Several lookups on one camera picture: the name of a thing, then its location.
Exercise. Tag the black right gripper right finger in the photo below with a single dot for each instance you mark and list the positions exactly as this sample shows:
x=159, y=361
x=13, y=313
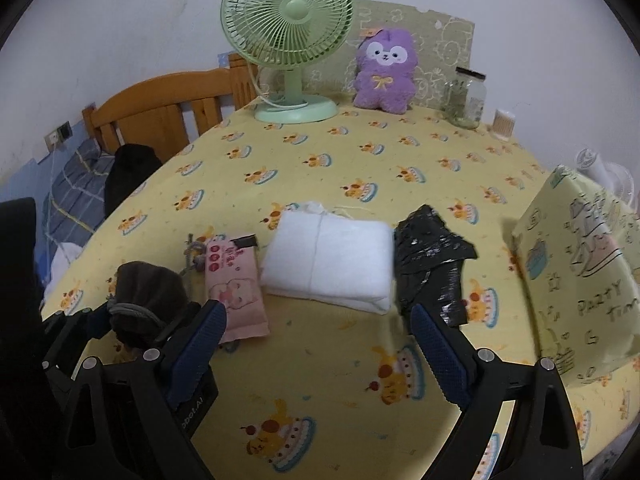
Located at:
x=541, y=441

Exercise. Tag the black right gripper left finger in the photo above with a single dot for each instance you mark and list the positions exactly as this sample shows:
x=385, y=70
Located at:
x=136, y=419

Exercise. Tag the dark brown sock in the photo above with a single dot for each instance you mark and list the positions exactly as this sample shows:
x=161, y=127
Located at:
x=147, y=299

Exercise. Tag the black plastic bag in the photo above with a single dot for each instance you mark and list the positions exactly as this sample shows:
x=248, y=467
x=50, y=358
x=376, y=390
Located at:
x=428, y=263

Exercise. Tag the white cloth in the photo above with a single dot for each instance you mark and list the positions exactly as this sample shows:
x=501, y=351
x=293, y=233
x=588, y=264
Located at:
x=332, y=259

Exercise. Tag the yellow cartoon fabric storage box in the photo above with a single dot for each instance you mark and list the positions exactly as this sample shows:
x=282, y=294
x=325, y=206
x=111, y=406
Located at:
x=580, y=269

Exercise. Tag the blue plaid bedding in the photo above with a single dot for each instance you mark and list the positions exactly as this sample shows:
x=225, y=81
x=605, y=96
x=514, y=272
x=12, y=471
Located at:
x=68, y=190

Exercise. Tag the black garment on chair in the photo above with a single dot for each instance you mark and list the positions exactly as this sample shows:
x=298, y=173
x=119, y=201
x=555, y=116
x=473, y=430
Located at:
x=133, y=165

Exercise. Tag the white standing fan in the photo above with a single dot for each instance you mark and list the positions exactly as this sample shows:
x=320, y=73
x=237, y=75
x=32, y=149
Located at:
x=610, y=175

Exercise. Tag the wooden chair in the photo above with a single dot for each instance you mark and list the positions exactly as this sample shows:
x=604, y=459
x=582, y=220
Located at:
x=150, y=112

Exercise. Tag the glass jar with lid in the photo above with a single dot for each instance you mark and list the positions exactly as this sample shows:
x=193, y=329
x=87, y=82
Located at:
x=464, y=98

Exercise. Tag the purple plush bunny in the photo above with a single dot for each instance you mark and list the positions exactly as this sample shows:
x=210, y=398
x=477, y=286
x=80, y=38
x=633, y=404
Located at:
x=386, y=63

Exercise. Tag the green desk fan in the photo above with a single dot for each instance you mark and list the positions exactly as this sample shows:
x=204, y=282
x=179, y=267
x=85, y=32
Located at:
x=288, y=35

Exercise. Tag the wall power socket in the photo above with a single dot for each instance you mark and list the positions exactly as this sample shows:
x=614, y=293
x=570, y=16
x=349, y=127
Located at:
x=58, y=136

